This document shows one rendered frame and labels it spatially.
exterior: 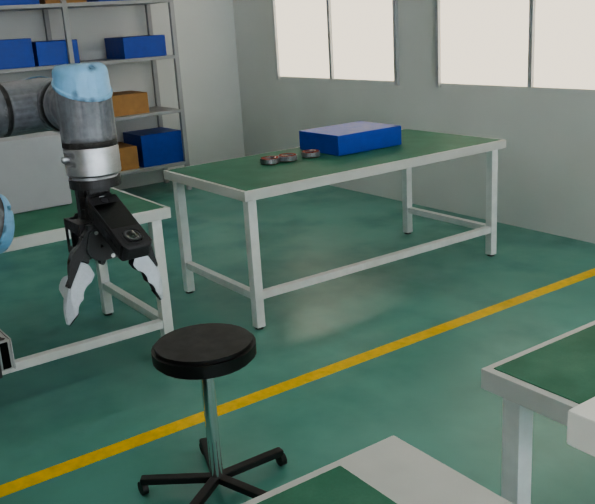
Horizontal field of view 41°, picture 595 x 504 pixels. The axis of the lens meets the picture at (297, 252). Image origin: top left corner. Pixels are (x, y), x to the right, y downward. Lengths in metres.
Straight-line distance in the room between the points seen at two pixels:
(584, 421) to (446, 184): 5.64
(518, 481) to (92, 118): 1.33
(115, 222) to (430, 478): 0.74
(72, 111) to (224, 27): 7.48
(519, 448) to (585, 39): 3.81
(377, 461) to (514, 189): 4.50
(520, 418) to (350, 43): 5.44
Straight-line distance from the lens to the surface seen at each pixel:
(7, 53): 7.10
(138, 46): 7.49
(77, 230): 1.14
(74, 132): 1.10
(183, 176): 4.40
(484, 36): 5.93
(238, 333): 2.62
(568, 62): 5.49
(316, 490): 1.45
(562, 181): 5.61
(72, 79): 1.09
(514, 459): 1.97
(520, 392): 1.82
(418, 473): 1.49
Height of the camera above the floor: 1.55
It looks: 17 degrees down
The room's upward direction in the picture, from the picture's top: 4 degrees counter-clockwise
